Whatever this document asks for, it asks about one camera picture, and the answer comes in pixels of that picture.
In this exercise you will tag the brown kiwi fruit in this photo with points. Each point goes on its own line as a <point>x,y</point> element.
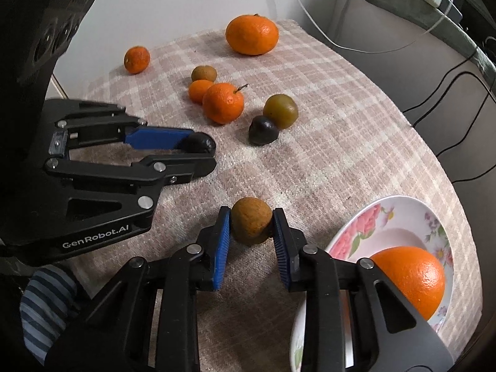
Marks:
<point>251,218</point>

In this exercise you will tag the mandarin with stem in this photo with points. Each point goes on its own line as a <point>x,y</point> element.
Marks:
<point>223,102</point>

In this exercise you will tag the pink checkered tablecloth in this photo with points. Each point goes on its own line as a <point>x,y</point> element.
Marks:
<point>350,146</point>

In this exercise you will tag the small orange kumquat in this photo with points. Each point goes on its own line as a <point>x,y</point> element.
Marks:
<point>197,90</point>

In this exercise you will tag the green plum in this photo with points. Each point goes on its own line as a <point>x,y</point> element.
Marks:
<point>281,110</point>

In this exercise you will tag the striped sleeve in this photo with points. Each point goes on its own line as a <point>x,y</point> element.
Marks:
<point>49,300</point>

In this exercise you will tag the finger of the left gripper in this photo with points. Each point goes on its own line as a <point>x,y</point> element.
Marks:
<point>180,168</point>
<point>145,137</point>

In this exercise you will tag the small brown kiwi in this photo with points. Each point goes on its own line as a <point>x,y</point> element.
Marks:
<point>204,72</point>

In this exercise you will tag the grey-green ledge cover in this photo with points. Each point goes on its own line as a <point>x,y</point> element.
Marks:
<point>408,75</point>

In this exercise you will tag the large mandarin orange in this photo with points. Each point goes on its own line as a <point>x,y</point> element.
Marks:
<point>252,34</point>

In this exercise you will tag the floral white plate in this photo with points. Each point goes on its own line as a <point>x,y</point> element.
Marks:
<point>353,317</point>

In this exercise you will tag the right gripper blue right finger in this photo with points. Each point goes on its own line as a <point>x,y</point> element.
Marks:
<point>287,244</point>

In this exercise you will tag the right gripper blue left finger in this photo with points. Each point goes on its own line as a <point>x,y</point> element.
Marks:
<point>215,241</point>

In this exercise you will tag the large orange in plate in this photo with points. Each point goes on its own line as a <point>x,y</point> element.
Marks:
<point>417,274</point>

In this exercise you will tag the dark plum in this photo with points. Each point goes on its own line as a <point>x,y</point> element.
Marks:
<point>198,143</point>
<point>262,131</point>

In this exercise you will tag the small mandarin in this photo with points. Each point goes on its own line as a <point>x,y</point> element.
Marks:
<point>136,59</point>

